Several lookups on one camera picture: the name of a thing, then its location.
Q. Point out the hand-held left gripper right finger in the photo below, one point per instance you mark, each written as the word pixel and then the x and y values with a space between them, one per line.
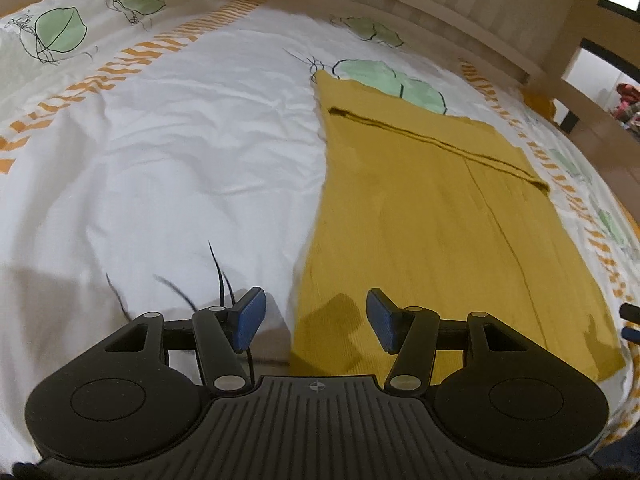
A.
pixel 382 320

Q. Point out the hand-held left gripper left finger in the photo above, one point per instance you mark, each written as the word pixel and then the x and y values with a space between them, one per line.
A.
pixel 250 317

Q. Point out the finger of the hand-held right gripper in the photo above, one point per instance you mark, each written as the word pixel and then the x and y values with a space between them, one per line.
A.
pixel 632 335
pixel 631 311

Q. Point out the pile of colourful clothes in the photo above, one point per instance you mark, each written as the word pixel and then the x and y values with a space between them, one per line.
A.
pixel 631 102

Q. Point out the wooden bed frame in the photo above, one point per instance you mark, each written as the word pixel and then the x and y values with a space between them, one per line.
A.
pixel 585 15

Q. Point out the white leaf-print bedsheet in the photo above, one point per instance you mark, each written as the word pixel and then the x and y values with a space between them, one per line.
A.
pixel 175 160

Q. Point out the dark cloth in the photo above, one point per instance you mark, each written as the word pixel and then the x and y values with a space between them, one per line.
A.
pixel 620 460

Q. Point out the mustard yellow knit sweater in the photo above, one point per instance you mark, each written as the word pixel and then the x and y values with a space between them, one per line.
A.
pixel 425 220

